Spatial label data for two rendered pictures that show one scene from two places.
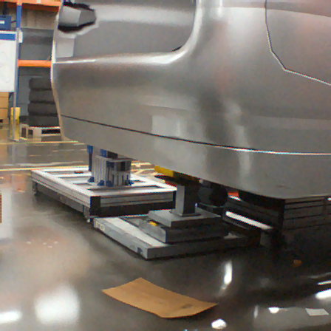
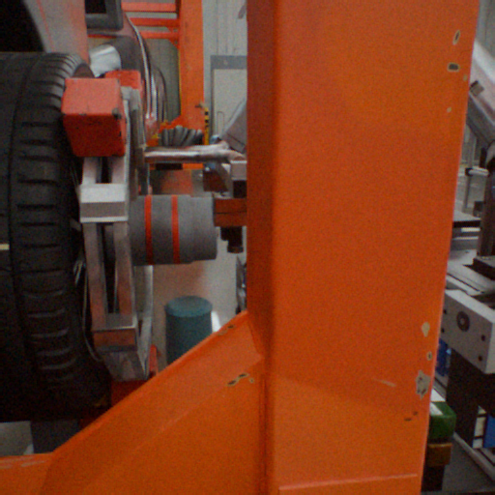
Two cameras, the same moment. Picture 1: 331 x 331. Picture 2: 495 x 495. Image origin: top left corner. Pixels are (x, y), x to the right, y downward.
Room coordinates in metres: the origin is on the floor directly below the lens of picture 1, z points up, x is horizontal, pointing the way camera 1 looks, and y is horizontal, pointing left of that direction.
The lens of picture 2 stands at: (4.60, -0.83, 1.09)
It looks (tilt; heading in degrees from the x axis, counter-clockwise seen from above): 16 degrees down; 113
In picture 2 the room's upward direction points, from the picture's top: straight up
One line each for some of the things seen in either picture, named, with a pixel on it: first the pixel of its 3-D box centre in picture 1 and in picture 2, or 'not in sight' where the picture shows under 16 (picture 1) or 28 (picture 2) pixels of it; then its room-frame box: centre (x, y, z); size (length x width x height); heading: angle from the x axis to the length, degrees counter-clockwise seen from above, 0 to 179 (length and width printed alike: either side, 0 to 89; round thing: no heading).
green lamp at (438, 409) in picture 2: not in sight; (437, 419); (4.61, -0.14, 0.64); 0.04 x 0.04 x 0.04; 31
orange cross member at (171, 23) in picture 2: not in sight; (113, 28); (-1.98, 7.80, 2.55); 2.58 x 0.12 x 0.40; 31
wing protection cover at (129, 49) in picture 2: not in sight; (123, 67); (2.20, 2.41, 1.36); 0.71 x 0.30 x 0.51; 121
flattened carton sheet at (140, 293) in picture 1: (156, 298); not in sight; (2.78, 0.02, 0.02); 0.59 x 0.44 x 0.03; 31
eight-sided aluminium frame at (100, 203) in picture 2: not in sight; (127, 231); (4.01, -0.06, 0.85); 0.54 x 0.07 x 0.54; 121
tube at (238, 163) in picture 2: not in sight; (187, 141); (4.17, -0.08, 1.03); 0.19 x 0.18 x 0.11; 31
